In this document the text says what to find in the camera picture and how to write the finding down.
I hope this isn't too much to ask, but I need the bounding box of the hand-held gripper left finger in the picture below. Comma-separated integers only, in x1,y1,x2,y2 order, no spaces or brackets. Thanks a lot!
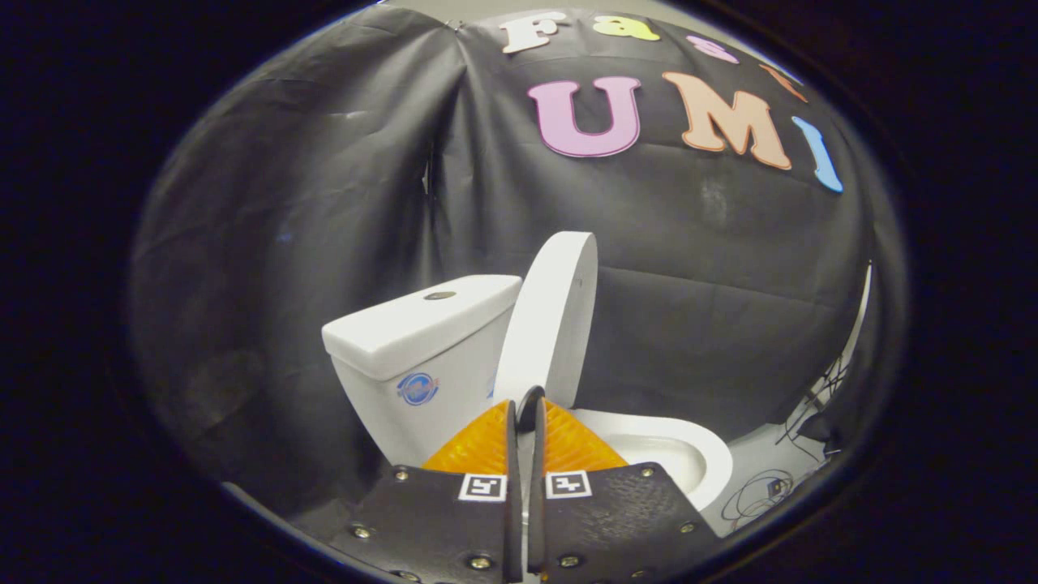
345,399,525,583

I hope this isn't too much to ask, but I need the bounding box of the black backdrop cloth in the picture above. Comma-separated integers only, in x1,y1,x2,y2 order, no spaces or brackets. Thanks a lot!
130,4,873,528
799,243,905,455

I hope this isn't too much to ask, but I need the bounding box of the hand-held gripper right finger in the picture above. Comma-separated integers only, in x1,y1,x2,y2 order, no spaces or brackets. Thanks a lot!
527,396,724,583

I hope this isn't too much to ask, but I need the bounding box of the white toilet lid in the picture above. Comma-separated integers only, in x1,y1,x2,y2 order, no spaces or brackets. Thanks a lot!
492,231,599,413

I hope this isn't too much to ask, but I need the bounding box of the white toilet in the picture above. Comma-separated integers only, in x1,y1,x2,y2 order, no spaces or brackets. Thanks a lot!
322,274,734,536

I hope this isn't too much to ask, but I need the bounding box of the looped black cable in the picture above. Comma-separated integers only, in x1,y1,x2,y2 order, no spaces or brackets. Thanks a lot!
720,469,797,525

